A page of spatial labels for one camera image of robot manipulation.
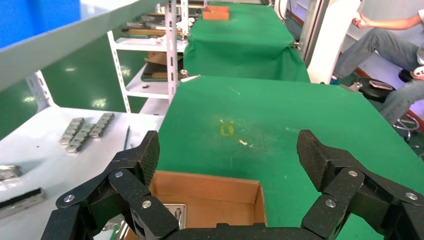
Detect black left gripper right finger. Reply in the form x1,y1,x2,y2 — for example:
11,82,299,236
296,129,424,240

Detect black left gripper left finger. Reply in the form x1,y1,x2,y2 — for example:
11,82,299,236
41,130,181,240

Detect silver metal I/O shield plate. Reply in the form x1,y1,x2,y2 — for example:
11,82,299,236
162,203,187,230

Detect person bare forearm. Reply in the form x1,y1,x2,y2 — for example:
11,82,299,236
365,13,423,31

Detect brown open cardboard box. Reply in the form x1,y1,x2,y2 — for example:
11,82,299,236
202,5,230,21
124,170,268,240

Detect flat brown cardboard sheets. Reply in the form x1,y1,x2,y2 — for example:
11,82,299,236
141,51,184,83

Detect blue plastic tray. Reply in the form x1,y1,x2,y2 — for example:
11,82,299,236
0,0,82,50

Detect person bare hand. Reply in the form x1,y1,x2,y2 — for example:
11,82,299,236
351,12,373,30

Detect thin dark allen key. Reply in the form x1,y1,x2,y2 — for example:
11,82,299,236
123,125,131,152

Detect white flat board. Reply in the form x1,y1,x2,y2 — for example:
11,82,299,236
0,106,167,240

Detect round black stool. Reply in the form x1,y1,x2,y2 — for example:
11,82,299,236
357,77,396,103

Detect long grey metal bar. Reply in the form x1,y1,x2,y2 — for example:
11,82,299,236
0,187,47,220

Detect green table cloth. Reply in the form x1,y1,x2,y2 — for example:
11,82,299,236
158,75,424,240
183,1,311,83

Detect silver cloth clamp clip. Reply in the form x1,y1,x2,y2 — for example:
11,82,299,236
179,69,202,84

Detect white perforated rack leg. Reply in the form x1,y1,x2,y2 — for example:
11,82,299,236
25,70,57,114

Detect white handheld controller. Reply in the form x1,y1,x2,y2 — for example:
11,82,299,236
410,65,424,81

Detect seated person in jeans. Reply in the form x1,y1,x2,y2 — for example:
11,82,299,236
331,9,424,125

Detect white perforated storage rack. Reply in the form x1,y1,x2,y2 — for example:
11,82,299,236
107,0,191,115

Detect white pillar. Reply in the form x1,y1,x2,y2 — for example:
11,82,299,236
306,0,363,84

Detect white metal rack shelf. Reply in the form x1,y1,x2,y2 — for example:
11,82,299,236
0,0,162,93

